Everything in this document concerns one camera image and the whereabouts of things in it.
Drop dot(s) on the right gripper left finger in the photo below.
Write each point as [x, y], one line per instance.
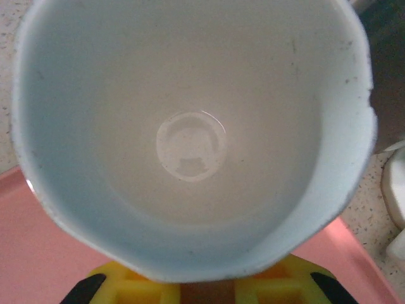
[139, 291]

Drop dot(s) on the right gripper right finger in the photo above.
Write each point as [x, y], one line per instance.
[278, 291]

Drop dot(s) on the pink plastic tray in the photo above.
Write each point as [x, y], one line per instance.
[47, 253]

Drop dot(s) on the plain white mug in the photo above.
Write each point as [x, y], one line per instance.
[395, 187]

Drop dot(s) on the tan mug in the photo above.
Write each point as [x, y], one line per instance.
[190, 95]

